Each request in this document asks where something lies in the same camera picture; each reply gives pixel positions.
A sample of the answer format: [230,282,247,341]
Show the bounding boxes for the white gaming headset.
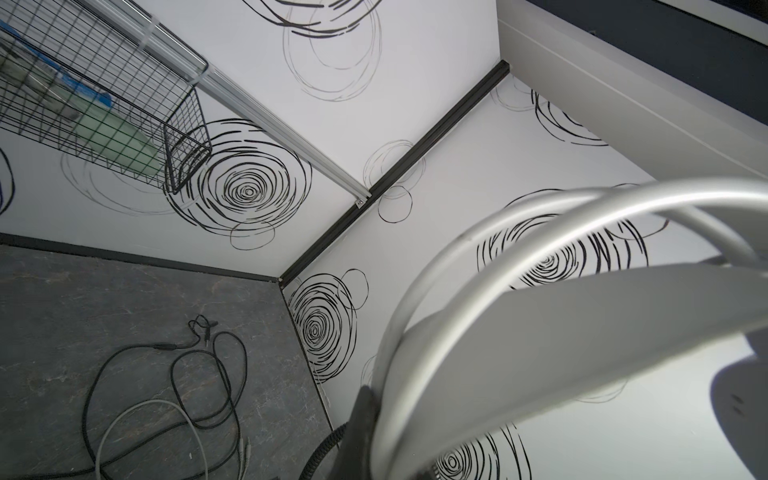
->
[369,178,767,479]

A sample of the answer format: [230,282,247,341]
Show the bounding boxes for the black corner frame post right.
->
[278,60,510,288]

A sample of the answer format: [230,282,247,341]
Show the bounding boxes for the black wire wall basket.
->
[1,1,212,193]

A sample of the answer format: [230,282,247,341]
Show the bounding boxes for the green items in basket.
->
[1,22,164,176]

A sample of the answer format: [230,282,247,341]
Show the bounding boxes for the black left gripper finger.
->
[343,386,379,479]

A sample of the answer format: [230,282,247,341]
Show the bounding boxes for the white headset cable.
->
[94,398,253,480]

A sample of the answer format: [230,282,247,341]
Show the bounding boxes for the aluminium wall rail back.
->
[80,0,371,204]

